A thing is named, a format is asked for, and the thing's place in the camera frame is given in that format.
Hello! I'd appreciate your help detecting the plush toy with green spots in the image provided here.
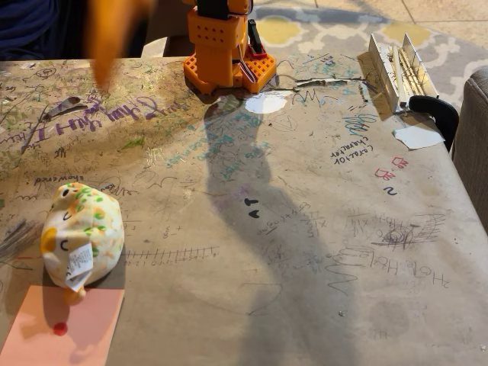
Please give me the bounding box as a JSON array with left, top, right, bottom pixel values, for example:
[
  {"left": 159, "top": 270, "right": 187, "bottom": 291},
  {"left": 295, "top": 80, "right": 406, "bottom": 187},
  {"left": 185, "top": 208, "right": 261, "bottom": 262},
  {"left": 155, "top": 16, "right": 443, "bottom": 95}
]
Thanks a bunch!
[{"left": 40, "top": 181, "right": 126, "bottom": 306}]

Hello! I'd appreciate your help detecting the person dark blue clothing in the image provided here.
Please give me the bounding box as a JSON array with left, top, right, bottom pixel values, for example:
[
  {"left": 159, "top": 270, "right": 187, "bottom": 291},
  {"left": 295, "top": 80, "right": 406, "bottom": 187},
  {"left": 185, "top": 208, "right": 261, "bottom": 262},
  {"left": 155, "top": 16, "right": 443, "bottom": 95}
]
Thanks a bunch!
[{"left": 0, "top": 0, "right": 150, "bottom": 62}]

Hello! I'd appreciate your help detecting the black red base clamp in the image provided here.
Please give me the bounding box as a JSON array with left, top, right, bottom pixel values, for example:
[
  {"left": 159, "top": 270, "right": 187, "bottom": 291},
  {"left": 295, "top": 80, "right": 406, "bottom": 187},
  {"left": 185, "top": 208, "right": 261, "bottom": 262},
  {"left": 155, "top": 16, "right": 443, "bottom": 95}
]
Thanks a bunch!
[{"left": 246, "top": 18, "right": 268, "bottom": 59}]

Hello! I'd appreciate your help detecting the grey yellow patterned rug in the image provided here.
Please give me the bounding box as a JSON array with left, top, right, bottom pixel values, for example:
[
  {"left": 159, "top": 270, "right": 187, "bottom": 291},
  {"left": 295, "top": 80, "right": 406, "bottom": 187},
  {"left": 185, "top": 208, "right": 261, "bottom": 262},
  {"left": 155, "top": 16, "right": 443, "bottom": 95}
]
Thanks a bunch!
[{"left": 247, "top": 3, "right": 488, "bottom": 111}]

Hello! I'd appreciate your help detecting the scribbled brown paper table cover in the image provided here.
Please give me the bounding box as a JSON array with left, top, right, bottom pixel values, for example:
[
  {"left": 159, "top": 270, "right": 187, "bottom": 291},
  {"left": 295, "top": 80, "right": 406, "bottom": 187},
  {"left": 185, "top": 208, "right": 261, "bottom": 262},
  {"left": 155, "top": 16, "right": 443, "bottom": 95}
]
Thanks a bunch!
[{"left": 0, "top": 53, "right": 488, "bottom": 366}]

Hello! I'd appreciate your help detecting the pink paper sheet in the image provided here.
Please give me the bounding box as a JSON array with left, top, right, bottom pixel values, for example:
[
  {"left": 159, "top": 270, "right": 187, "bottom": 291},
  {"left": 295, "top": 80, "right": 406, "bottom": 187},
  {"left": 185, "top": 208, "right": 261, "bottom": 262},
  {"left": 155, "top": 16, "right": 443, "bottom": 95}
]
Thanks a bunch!
[{"left": 0, "top": 284, "right": 126, "bottom": 366}]

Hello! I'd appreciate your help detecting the white paper scrap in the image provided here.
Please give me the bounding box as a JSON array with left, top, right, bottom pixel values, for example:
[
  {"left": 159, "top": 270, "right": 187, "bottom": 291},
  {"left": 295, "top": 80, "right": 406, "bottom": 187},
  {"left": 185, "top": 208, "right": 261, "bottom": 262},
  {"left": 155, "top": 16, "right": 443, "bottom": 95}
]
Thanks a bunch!
[{"left": 392, "top": 125, "right": 446, "bottom": 151}]

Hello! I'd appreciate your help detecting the grey sofa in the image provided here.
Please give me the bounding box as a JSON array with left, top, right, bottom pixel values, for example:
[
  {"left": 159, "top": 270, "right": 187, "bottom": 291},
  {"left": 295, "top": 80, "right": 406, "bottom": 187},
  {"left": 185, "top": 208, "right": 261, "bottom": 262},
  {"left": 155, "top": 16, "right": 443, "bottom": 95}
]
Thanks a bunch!
[{"left": 451, "top": 66, "right": 488, "bottom": 232}]

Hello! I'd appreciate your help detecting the red white servo cable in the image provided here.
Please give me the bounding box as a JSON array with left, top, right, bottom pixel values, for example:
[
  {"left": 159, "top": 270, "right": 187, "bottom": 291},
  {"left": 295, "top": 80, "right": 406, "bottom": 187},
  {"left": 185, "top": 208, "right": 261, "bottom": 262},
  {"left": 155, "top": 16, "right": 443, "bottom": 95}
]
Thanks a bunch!
[{"left": 231, "top": 37, "right": 257, "bottom": 84}]

